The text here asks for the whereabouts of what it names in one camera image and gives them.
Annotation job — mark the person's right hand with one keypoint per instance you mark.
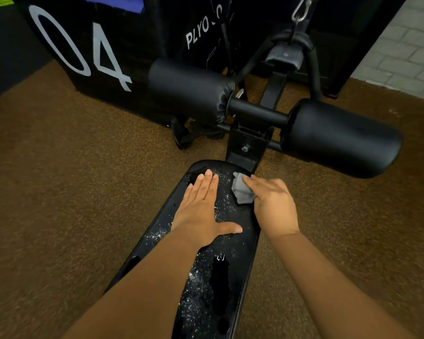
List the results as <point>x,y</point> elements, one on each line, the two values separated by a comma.
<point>274,208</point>

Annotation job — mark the person's left hand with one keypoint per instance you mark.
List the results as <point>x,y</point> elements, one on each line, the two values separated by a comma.
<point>198,215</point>

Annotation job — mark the person's left middle finger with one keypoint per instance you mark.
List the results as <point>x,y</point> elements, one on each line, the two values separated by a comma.
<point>204,188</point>

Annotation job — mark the person's left little finger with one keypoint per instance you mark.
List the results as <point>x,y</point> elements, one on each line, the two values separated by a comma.
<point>186,194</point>

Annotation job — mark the person's right fingers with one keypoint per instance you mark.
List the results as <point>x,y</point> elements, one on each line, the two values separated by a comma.
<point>259,187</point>

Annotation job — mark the person's left thumb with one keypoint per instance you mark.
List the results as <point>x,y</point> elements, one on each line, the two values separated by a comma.
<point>229,229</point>

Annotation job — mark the grey cleaning cloth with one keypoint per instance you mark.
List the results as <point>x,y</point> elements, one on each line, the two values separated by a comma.
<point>242,190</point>

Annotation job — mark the person's left forearm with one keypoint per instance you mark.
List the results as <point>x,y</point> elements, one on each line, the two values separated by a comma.
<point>141,289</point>

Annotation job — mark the person's right forearm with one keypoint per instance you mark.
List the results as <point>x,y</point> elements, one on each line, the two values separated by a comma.
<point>334,289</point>

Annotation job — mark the black padded bench seat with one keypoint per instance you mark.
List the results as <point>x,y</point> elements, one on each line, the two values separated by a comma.
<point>201,257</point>

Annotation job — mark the black foam leg roller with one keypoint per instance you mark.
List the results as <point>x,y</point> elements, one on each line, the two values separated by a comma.
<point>339,137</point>
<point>190,89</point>

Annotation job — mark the black plyo box white print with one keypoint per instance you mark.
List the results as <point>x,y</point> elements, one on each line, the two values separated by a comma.
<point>120,49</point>

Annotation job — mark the silver carabiner clip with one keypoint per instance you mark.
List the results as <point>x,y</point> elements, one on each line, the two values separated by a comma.
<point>301,9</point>

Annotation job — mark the blue cloth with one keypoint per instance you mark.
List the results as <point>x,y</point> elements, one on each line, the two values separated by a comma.
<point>120,2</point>

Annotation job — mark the black metal bench frame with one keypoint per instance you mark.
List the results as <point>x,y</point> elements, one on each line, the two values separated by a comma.
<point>254,119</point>

